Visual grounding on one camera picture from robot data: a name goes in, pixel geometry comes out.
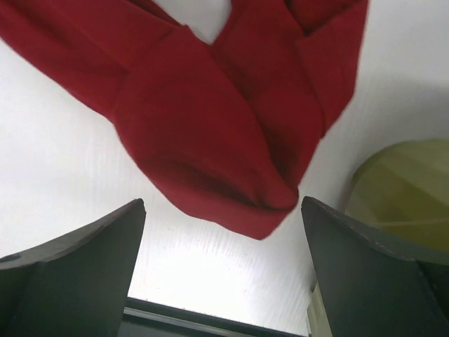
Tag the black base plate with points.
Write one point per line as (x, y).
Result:
(143, 318)

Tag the red t shirt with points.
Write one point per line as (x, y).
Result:
(225, 131)

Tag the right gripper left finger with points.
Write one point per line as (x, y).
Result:
(76, 284)

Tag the olive green plastic basket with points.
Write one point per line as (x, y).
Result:
(402, 190)

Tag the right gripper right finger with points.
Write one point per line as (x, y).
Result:
(374, 283)

